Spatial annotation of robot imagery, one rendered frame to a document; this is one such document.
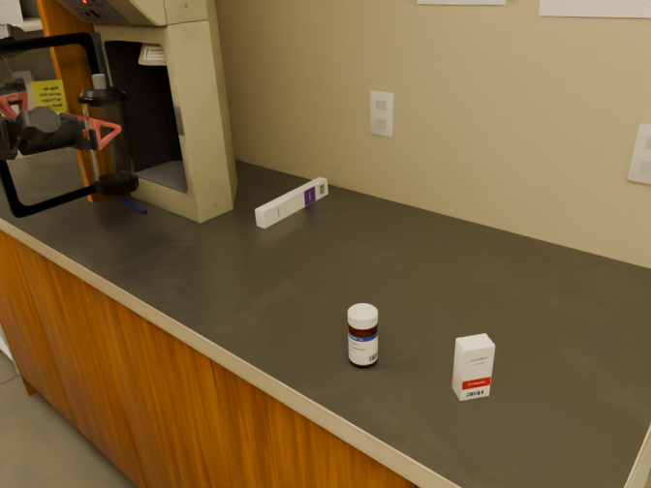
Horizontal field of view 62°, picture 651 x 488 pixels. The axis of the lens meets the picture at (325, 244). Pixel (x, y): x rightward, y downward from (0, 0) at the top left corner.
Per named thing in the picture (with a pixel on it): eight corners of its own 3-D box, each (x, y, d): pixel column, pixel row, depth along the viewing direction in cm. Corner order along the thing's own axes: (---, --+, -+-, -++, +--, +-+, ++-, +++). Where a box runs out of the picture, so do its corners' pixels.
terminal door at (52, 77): (124, 182, 153) (90, 31, 134) (15, 221, 132) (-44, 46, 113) (123, 182, 153) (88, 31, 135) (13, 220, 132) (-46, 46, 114)
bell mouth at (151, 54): (182, 52, 147) (179, 31, 144) (225, 56, 136) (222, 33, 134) (124, 62, 135) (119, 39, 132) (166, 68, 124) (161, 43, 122)
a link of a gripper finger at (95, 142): (106, 110, 126) (67, 116, 119) (124, 114, 122) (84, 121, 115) (110, 139, 128) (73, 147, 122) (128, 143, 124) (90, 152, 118)
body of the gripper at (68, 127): (62, 114, 123) (28, 119, 117) (85, 119, 117) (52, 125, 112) (68, 142, 125) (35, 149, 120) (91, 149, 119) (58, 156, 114)
